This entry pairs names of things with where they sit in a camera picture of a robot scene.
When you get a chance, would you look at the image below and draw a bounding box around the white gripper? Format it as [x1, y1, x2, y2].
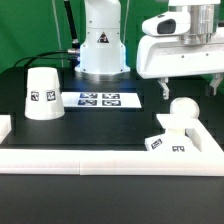
[136, 31, 224, 100]

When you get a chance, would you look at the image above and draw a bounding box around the white lamp bulb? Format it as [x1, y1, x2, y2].
[170, 97, 200, 119]

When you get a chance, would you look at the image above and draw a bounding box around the white lamp base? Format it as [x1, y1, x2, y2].
[145, 114, 199, 153]

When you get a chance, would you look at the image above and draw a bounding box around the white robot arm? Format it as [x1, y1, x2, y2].
[76, 0, 224, 98]

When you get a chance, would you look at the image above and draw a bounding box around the white lamp shade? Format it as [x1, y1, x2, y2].
[25, 67, 65, 120]

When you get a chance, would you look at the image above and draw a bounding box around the white marker sheet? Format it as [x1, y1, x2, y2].
[62, 92, 141, 108]

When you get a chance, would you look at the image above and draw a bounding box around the white right fence wall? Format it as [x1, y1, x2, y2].
[186, 119, 224, 154]

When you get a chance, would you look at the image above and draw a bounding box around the white fence wall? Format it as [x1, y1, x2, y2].
[0, 115, 11, 144]
[186, 119, 224, 154]
[0, 149, 224, 176]

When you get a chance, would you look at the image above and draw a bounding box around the black hose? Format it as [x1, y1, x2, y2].
[63, 0, 80, 46]

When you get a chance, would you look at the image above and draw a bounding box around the grey thin cable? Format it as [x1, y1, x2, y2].
[51, 0, 65, 69]

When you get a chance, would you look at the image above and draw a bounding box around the white front fence wall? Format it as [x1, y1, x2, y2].
[0, 149, 224, 176]

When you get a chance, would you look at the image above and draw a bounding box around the white left fence wall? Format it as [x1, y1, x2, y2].
[0, 115, 11, 144]

